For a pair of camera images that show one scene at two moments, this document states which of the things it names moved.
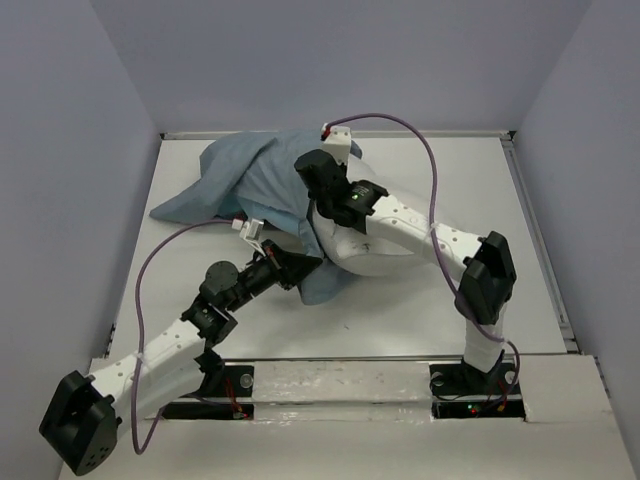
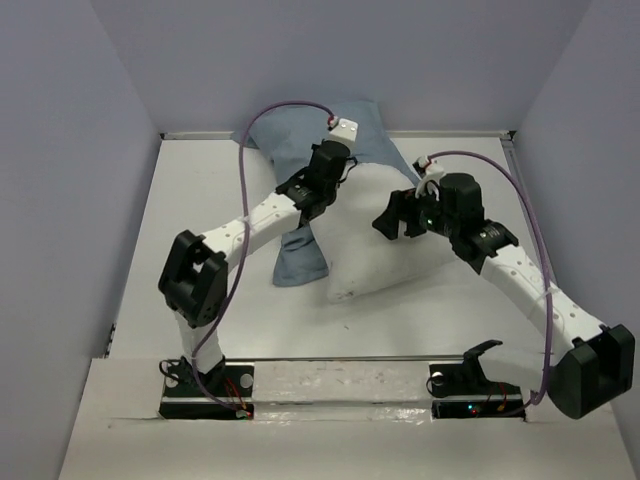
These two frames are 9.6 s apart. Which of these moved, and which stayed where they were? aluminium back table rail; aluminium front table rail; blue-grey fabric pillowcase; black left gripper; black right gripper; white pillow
Moved: white pillow; black right gripper; black left gripper; blue-grey fabric pillowcase
Stayed: aluminium back table rail; aluminium front table rail
